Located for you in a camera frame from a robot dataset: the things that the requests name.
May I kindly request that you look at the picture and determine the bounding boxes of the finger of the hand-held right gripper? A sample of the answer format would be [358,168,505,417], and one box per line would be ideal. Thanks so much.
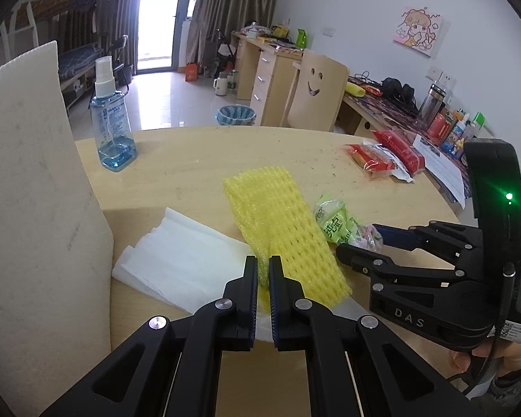
[336,243,465,288]
[372,221,485,265]

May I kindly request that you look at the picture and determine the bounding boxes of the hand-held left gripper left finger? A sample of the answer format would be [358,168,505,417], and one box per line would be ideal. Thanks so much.
[39,255,261,417]

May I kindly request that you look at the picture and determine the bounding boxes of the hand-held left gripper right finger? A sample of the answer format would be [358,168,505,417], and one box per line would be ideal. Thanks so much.
[268,255,478,417]

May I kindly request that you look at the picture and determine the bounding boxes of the green snack packet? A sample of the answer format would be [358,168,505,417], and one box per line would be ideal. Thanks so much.
[315,197,383,250]

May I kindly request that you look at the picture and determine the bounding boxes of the yellow foam net sleeve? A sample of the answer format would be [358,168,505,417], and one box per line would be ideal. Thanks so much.
[223,165,352,311]

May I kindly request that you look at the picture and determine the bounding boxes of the white foam box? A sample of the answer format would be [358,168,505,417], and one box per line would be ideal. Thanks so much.
[0,40,114,417]

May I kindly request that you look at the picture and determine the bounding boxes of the person's right hand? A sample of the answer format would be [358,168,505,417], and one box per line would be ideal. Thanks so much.
[448,334,521,376]

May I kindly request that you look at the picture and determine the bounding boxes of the printed paper sheet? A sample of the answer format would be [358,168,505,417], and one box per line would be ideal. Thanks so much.
[412,134,467,207]

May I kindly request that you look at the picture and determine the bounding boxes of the cluster of toiletry bottles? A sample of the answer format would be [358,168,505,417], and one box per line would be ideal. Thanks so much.
[426,108,487,159]

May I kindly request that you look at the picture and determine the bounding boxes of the desk with patterned cloth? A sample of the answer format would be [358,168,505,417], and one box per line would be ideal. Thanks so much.
[335,76,500,209]

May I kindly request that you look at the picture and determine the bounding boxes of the black headphones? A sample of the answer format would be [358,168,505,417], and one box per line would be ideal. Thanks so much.
[381,77,416,106]

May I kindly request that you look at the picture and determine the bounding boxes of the wooden smiley face chair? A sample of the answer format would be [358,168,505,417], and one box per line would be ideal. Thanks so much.
[287,49,350,132]

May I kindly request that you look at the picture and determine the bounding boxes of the blue striped trash bin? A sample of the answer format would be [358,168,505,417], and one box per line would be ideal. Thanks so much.
[215,104,258,126]

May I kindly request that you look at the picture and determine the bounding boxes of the wooden desk with drawers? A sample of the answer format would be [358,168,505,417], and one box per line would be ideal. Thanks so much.
[231,30,317,128]

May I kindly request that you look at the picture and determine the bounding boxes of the blue spray bottle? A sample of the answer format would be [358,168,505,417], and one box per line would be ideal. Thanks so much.
[89,56,138,172]

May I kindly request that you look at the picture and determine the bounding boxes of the black folding chair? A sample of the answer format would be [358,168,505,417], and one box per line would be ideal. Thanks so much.
[108,35,133,92]

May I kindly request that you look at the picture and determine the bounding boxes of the brown curtain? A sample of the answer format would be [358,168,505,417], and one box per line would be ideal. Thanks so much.
[65,0,146,70]
[187,0,285,68]

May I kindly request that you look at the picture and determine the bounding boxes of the white metal bunk bed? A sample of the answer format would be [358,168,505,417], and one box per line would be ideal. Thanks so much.
[0,0,133,116]

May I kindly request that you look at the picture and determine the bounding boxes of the glass balcony door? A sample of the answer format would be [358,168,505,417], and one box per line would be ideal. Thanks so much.
[137,0,207,71]

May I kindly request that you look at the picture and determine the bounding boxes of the white metal bunk ladder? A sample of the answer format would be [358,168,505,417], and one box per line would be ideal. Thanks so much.
[0,0,40,50]

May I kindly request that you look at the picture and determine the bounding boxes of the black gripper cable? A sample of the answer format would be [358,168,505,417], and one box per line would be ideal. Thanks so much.
[446,263,516,396]

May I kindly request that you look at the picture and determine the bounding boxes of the pink cartoon wall poster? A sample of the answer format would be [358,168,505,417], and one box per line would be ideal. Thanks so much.
[393,6,444,58]

